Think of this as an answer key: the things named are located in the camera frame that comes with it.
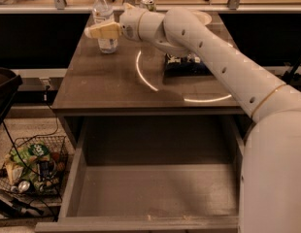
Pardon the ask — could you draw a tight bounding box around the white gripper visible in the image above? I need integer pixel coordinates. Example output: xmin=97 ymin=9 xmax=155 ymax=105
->
xmin=84 ymin=3 xmax=147 ymax=42

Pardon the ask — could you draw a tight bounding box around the clear plastic water bottle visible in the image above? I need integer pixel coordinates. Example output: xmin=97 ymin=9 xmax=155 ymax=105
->
xmin=92 ymin=0 xmax=117 ymax=54

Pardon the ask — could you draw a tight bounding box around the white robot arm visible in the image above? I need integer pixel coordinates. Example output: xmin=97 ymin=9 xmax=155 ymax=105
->
xmin=84 ymin=5 xmax=301 ymax=233

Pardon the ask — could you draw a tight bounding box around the grey open drawer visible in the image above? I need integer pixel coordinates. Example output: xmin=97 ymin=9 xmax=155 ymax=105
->
xmin=35 ymin=116 xmax=243 ymax=233

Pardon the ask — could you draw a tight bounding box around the white green soda can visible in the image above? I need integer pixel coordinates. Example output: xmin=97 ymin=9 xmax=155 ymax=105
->
xmin=139 ymin=0 xmax=156 ymax=12

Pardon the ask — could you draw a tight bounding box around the grey cabinet table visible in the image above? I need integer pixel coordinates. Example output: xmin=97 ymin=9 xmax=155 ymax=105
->
xmin=51 ymin=11 xmax=255 ymax=148

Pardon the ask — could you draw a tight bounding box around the blue chip bag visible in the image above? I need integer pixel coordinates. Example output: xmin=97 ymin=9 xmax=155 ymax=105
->
xmin=163 ymin=53 xmax=211 ymax=77

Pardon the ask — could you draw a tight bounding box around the white ceramic bowl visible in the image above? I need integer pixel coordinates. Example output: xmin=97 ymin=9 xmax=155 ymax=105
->
xmin=192 ymin=11 xmax=212 ymax=25

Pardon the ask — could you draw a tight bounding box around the black bin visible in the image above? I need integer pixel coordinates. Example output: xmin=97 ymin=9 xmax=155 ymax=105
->
xmin=0 ymin=67 xmax=22 ymax=124

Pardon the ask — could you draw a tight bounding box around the green snack bag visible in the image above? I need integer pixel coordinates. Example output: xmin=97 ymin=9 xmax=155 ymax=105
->
xmin=11 ymin=142 xmax=51 ymax=183

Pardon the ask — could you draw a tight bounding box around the black office chair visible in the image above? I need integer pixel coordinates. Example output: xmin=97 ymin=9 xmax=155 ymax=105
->
xmin=282 ymin=54 xmax=301 ymax=84

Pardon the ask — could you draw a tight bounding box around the silver can in basket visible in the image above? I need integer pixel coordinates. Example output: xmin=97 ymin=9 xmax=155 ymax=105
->
xmin=17 ymin=181 xmax=30 ymax=193

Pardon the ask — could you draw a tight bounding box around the black power cable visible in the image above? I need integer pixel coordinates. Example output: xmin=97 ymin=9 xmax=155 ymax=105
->
xmin=0 ymin=84 xmax=63 ymax=221

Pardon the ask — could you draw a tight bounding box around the black wire basket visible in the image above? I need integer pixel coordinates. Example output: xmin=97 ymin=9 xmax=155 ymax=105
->
xmin=0 ymin=136 xmax=68 ymax=197

